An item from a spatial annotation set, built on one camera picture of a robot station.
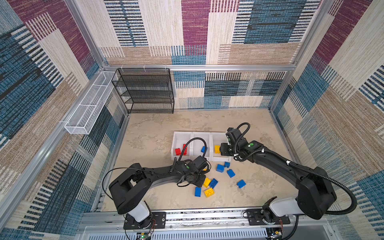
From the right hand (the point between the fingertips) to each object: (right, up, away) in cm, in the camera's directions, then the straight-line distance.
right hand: (224, 151), depth 86 cm
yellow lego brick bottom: (-10, -17, -3) cm, 20 cm away
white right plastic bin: (-4, +6, +9) cm, 11 cm away
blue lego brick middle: (+4, -14, +3) cm, 15 cm away
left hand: (-13, -16, -1) cm, 20 cm away
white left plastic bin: (-28, +4, +17) cm, 33 cm away
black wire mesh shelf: (-52, +40, +25) cm, 70 cm away
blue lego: (-11, -1, +12) cm, 17 cm away
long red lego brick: (-23, -2, +10) cm, 25 cm away
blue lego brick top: (+2, -9, +4) cm, 10 cm away
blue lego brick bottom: (-7, -18, -1) cm, 19 cm away
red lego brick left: (-27, -2, +11) cm, 30 cm away
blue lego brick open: (-2, -11, +3) cm, 11 cm away
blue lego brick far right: (+9, -18, -1) cm, 20 cm away
